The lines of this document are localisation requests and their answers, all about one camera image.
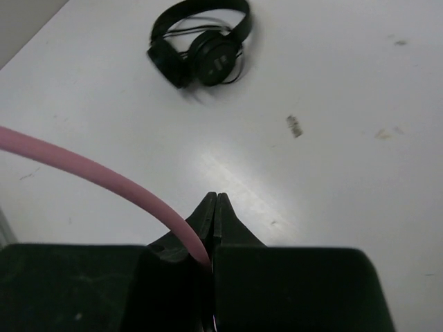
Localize pink gaming headset with cable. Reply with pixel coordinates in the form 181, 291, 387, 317
1, 128, 217, 277

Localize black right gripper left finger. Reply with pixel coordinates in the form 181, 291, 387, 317
0, 192, 217, 332

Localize black headphones on left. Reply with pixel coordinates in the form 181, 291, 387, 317
147, 1, 253, 89

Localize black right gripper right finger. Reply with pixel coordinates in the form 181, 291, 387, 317
213, 194, 395, 331

